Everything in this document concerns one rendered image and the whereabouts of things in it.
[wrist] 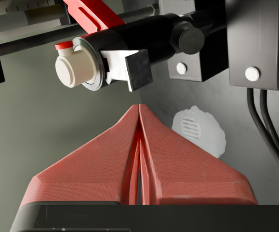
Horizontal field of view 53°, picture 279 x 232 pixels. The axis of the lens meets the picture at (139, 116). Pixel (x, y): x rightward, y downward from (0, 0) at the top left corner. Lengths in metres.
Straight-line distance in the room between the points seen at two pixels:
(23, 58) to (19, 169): 0.16
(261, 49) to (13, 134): 0.35
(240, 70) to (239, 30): 0.03
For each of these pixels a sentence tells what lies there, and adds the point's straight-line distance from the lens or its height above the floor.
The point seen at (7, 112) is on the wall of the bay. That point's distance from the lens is 0.43.
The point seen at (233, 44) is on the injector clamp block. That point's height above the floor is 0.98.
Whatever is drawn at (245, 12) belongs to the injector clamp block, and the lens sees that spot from 0.21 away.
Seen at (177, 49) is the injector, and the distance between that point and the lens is 0.17.
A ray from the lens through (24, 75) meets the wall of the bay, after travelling 0.43.
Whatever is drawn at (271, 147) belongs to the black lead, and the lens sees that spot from 0.20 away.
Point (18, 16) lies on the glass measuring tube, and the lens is 0.40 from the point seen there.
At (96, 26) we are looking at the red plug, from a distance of 0.17.
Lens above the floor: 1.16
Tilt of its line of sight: 35 degrees down
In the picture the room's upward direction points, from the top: 119 degrees counter-clockwise
